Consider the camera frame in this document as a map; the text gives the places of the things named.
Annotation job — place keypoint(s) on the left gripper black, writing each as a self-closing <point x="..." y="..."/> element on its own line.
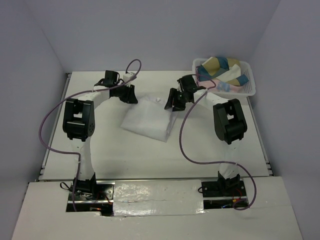
<point x="130" y="97"/>

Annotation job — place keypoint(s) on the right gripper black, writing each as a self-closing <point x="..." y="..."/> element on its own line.
<point x="173" y="93"/>

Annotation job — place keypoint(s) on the white long sleeve shirt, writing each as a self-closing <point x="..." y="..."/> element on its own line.
<point x="149" y="118"/>

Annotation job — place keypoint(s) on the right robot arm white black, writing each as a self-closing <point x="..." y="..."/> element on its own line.
<point x="229" y="124"/>

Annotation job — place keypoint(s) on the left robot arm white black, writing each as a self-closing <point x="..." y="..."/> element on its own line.
<point x="79" y="123"/>

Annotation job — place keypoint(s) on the pink shirt in basket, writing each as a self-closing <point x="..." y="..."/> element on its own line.
<point x="223" y="84"/>

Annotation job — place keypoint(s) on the colourful patchwork shirt in basket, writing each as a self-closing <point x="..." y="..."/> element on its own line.
<point x="215" y="67"/>

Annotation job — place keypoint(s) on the white plastic basket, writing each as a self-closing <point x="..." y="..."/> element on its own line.
<point x="248" y="90"/>

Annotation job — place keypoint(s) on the silver foil tape panel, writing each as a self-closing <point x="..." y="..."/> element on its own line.
<point x="157" y="198"/>

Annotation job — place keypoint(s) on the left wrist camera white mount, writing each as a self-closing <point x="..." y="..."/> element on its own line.
<point x="129" y="76"/>

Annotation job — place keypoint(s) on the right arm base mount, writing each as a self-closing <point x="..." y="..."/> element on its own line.
<point x="224" y="193"/>

